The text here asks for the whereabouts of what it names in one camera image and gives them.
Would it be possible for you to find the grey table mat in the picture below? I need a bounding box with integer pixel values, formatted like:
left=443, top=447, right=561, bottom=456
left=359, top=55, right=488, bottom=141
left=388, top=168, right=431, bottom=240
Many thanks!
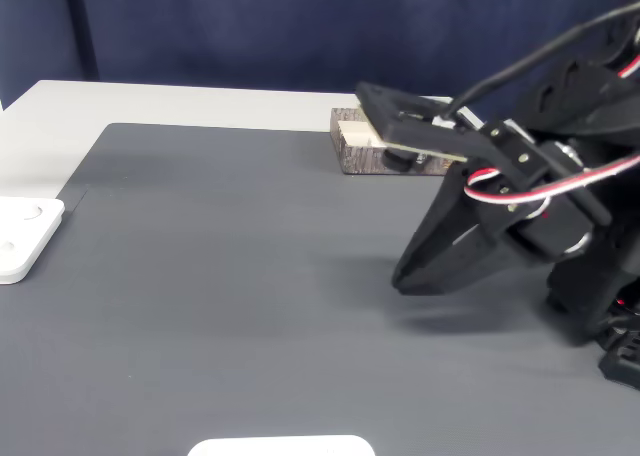
left=0, top=122, right=640, bottom=456

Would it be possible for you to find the black camera cable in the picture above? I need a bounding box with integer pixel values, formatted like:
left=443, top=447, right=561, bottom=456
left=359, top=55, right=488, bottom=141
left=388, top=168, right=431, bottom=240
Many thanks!
left=439, top=0, right=640, bottom=122

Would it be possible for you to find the white rounded flat object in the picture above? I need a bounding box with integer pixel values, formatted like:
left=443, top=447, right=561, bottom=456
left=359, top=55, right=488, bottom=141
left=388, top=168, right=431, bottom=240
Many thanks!
left=187, top=434, right=376, bottom=456

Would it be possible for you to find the white square dimpled device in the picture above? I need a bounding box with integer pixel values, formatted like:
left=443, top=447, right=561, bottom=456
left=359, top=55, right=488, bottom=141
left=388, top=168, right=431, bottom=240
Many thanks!
left=0, top=195, right=66, bottom=286

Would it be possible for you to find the bark-patterned cardboard box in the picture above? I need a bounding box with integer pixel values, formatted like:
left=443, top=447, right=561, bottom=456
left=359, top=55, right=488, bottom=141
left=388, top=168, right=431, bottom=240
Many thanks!
left=329, top=106, right=454, bottom=177

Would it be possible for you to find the red white servo wire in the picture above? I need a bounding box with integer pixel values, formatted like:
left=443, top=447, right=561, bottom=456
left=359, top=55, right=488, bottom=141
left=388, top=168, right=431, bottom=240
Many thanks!
left=463, top=153, right=640, bottom=212

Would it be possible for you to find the navy blue curtain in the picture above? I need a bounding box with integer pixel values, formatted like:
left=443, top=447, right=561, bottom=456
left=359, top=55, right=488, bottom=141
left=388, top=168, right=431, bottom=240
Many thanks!
left=0, top=0, right=640, bottom=123

